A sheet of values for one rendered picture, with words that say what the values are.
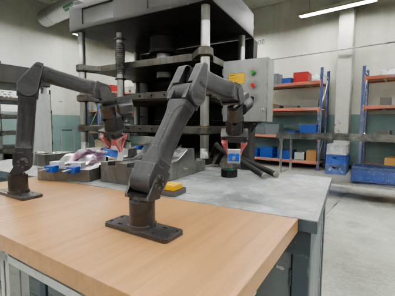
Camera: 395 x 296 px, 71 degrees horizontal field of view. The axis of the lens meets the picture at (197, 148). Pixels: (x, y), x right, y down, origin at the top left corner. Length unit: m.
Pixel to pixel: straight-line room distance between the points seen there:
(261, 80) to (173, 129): 1.17
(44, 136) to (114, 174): 4.27
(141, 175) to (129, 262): 0.20
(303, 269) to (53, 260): 0.66
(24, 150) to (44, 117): 4.33
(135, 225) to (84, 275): 0.18
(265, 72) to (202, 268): 1.44
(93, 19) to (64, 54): 6.75
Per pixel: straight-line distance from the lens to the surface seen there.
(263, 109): 1.78
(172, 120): 0.71
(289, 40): 8.15
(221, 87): 0.90
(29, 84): 1.12
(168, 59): 2.10
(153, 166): 0.65
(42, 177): 1.43
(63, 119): 8.97
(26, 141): 1.13
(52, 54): 9.08
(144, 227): 0.67
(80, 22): 2.60
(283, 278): 0.98
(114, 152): 1.20
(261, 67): 1.82
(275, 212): 0.86
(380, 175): 4.51
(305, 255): 0.91
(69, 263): 0.60
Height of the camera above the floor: 1.05
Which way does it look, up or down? 5 degrees down
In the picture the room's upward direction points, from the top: straight up
